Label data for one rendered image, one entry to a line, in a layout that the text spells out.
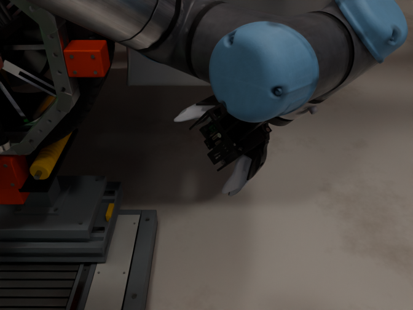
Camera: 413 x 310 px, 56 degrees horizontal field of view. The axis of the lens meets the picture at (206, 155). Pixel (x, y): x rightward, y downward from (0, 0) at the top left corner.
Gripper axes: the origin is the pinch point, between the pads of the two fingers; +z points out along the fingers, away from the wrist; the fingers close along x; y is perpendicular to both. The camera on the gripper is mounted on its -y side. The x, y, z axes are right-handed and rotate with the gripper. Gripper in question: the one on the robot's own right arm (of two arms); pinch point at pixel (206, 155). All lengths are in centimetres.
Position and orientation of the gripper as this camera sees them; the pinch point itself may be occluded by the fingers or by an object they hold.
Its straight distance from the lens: 63.8
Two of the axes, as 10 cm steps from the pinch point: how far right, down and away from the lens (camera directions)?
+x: 5.6, 8.3, -0.7
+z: -5.0, 4.0, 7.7
